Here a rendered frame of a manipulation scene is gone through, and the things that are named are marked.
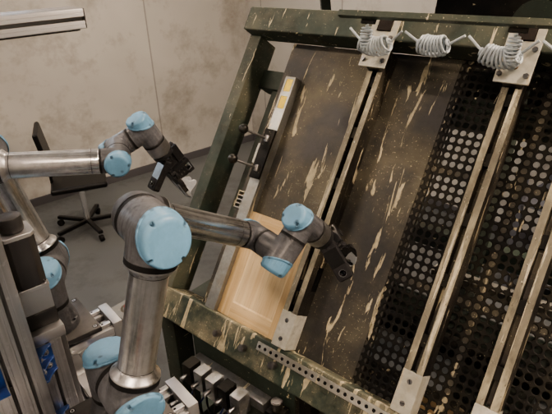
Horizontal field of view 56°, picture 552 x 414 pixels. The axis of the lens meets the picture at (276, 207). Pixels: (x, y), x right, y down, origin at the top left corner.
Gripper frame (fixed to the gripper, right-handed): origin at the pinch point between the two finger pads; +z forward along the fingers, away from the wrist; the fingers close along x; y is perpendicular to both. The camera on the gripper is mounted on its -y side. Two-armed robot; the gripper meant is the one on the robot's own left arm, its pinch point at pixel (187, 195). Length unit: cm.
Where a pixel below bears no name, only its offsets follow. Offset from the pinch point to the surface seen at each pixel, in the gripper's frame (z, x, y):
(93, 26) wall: 34, 350, 101
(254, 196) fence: 18.6, -4.3, 19.5
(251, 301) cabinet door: 39.0, -21.9, -9.8
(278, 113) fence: 2.6, 1.5, 48.5
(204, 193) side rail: 18.0, 18.5, 10.3
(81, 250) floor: 130, 233, -47
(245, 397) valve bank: 49, -41, -36
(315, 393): 47, -62, -19
